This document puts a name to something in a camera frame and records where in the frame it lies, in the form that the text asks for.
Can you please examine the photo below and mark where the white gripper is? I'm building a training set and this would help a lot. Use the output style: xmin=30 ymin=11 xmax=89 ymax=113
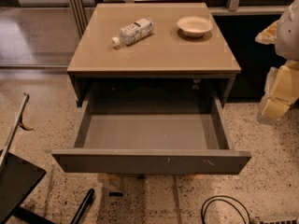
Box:
xmin=255 ymin=0 xmax=299 ymax=120

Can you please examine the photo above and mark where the black panel with metal frame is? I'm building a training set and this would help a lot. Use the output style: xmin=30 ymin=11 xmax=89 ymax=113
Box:
xmin=0 ymin=93 xmax=46 ymax=224

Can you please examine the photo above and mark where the white floor vent grille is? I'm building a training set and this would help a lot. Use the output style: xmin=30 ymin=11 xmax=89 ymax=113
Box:
xmin=250 ymin=216 xmax=299 ymax=224

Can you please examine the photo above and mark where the white shallow bowl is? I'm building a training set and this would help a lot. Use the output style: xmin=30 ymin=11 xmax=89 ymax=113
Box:
xmin=177 ymin=16 xmax=213 ymax=38

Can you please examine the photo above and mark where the open grey top drawer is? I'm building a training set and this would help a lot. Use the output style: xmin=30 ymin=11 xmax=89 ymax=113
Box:
xmin=52 ymin=94 xmax=251 ymax=175

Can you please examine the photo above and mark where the grey drawer cabinet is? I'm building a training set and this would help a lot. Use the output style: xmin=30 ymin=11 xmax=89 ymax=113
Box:
xmin=67 ymin=3 xmax=240 ymax=103

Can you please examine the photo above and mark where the black cable loop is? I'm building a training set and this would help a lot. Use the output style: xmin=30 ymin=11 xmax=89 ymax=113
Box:
xmin=200 ymin=195 xmax=252 ymax=224

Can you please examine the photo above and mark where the black chair base leg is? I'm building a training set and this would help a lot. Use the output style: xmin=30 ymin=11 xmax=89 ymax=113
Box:
xmin=70 ymin=189 xmax=95 ymax=224

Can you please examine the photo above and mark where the blue labelled plastic bottle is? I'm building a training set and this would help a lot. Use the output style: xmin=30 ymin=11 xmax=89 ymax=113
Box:
xmin=111 ymin=18 xmax=154 ymax=47

